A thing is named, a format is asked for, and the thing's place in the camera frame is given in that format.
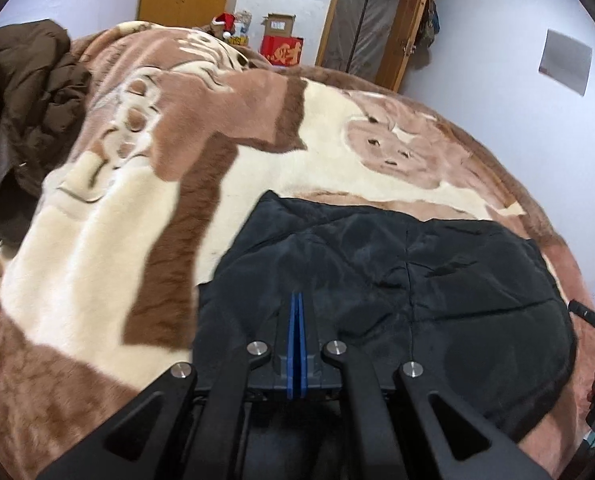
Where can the clear plastic jar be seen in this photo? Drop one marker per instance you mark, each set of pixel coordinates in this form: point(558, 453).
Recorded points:
point(241, 27)

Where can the wooden door leaf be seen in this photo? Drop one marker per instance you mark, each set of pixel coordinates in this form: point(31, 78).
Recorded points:
point(407, 35)

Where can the brown puffer jacket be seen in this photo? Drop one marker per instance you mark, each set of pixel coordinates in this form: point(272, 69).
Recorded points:
point(27, 100)

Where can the wooden door frame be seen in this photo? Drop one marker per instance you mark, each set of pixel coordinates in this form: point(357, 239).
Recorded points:
point(330, 10)

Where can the hanging clothes on door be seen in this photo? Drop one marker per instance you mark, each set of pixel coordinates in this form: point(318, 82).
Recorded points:
point(427, 30)

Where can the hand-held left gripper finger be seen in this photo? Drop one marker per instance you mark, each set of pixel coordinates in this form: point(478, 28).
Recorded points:
point(302, 350)
point(293, 350)

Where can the brown paw print blanket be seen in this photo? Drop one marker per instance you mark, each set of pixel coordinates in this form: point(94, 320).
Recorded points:
point(127, 240)

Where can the red gift box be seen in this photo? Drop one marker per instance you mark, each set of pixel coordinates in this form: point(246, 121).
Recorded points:
point(281, 52)

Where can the black puffer jacket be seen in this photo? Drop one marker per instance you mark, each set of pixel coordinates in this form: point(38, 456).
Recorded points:
point(427, 285)

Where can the open cardboard box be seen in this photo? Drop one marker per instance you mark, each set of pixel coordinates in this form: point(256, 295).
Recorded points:
point(279, 24)

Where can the red santa hat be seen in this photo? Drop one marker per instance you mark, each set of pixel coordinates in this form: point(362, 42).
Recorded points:
point(222, 22)

